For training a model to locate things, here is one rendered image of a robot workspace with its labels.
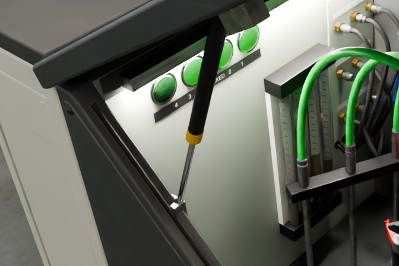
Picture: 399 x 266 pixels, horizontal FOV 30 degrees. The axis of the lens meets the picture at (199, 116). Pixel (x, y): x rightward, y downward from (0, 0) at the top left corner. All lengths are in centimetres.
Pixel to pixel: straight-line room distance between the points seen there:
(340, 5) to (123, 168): 56
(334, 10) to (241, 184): 35
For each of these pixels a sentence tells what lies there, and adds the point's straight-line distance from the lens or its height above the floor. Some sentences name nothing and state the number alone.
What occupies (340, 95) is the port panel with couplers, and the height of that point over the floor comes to 115.
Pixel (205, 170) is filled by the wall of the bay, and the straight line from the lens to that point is 124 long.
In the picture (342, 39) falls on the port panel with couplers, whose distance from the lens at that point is 140.
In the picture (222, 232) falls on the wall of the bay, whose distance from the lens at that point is 134.
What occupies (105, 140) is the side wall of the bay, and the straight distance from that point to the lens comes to 99.
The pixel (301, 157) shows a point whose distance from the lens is 127.
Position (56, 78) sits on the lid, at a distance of 96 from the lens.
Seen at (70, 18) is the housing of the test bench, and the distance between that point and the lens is 108.
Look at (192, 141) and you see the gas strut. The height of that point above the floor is 146.
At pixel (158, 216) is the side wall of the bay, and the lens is 98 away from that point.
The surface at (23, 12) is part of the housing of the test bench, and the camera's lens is 114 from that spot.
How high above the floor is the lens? 195
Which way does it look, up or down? 34 degrees down
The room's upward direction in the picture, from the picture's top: 10 degrees counter-clockwise
